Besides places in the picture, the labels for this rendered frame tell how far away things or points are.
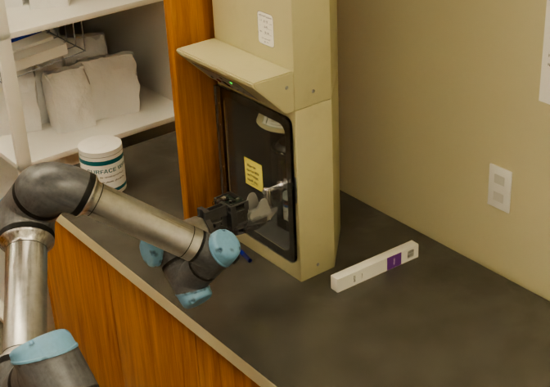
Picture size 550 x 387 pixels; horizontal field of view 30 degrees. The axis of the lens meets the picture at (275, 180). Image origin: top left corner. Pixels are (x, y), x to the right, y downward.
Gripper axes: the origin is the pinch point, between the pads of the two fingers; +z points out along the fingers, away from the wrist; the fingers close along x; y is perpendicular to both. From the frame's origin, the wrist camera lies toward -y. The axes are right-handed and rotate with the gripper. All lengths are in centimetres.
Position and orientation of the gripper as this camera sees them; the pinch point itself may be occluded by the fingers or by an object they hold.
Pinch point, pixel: (270, 210)
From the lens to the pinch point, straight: 251.6
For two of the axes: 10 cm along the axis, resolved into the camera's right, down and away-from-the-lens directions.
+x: -6.1, -3.1, 7.3
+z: 7.9, -3.1, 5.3
